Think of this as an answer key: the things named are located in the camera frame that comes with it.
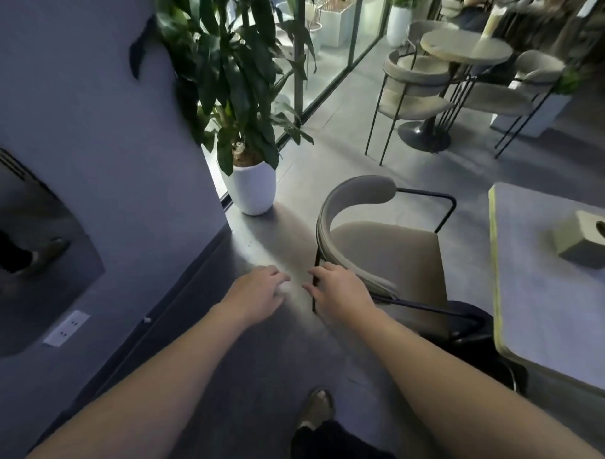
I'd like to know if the person's left hand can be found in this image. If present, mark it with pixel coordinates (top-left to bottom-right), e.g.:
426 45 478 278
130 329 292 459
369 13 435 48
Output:
221 265 292 328

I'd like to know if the person's right hand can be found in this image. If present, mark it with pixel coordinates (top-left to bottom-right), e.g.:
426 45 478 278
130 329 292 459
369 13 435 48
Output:
302 262 380 327

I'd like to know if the person's left forearm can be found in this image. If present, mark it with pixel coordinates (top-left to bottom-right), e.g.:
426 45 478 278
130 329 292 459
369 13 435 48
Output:
26 303 251 459

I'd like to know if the person's right forearm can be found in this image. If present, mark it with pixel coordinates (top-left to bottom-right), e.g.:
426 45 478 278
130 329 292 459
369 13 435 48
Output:
352 306 605 459

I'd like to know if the white round plant pot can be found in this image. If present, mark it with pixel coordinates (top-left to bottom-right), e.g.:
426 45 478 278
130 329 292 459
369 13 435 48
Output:
219 160 278 217

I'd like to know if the person's olive shoe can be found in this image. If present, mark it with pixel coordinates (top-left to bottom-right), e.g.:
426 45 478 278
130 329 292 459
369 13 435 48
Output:
297 388 336 431

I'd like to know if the person's black trouser leg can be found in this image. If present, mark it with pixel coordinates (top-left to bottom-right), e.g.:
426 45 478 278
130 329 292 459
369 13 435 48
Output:
290 420 398 459

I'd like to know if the green leafy plant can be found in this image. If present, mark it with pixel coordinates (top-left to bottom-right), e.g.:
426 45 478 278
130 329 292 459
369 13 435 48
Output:
129 0 318 177

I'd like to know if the square grey table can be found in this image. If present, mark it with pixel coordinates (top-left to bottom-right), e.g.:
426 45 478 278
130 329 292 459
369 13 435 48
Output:
442 182 605 395

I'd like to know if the white square planter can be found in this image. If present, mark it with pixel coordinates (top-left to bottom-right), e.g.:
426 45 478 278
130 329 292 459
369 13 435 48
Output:
320 0 356 48

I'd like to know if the grey concrete tissue box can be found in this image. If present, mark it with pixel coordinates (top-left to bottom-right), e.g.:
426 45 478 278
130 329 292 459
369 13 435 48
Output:
552 210 605 270

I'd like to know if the white rectangular planter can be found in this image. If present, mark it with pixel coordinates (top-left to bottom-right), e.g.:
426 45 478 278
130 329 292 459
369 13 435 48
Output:
490 91 573 139

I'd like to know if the tall white planter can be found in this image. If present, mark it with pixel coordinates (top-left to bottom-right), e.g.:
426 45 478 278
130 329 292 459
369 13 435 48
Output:
386 0 415 48

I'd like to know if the round beige table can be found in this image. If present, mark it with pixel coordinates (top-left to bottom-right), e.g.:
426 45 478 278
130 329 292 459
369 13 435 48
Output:
397 27 514 154

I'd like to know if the small green plant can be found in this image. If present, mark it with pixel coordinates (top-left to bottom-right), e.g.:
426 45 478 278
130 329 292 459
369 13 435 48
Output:
552 66 583 96

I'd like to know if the beige chair with black frame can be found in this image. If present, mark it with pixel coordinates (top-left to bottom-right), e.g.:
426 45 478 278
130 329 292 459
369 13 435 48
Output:
406 19 457 54
465 49 568 160
311 174 493 342
364 49 458 167

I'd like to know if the white wall socket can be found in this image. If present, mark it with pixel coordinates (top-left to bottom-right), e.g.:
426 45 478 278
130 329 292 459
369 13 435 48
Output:
42 310 91 349

